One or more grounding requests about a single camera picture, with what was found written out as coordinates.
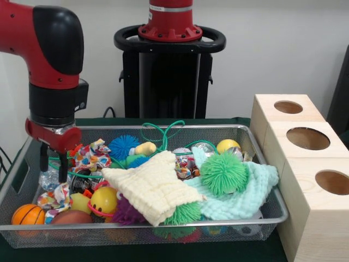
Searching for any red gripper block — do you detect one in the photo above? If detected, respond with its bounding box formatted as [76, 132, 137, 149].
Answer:
[25, 117, 82, 183]

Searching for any squashed clear water bottle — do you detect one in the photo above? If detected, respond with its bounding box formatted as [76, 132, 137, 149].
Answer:
[39, 165, 72, 192]

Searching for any cream knitted cloth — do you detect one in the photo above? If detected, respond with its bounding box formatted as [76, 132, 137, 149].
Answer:
[101, 150, 207, 227]

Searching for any large green spiky toy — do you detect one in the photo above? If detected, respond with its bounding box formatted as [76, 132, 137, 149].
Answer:
[163, 201, 202, 226]

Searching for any small green spiky toy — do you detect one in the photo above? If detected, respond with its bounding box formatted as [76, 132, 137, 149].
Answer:
[200, 152, 249, 197]

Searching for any light blue muslin cloth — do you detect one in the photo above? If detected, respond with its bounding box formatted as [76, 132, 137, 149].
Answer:
[183, 148, 280, 221]

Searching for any wooden box with three holes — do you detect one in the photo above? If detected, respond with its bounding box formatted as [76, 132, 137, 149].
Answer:
[250, 94, 349, 262]

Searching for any colourful spotted cloth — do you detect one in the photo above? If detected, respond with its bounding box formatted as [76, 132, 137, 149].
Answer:
[37, 182, 73, 224]

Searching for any brown football toy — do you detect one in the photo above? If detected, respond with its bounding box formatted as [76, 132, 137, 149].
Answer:
[51, 209, 95, 225]

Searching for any orange basketball toy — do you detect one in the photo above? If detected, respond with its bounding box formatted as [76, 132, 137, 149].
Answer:
[11, 204, 46, 236]

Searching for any yellow smiley ball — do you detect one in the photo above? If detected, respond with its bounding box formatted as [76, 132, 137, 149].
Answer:
[89, 187, 118, 216]

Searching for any blue spiky ball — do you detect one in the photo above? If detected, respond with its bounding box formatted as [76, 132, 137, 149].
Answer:
[127, 155, 151, 169]

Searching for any dark green tablecloth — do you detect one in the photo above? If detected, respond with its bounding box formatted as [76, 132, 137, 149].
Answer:
[0, 117, 290, 262]

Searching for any plain yellow ball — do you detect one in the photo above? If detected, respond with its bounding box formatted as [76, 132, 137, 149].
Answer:
[216, 139, 241, 155]

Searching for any black upright panel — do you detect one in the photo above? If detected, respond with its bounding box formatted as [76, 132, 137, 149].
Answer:
[326, 43, 349, 134]

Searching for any wire mesh bin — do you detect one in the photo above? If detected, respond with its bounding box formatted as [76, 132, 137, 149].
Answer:
[0, 124, 289, 249]

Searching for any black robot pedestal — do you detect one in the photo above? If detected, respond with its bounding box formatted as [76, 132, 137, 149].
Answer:
[113, 25, 227, 118]

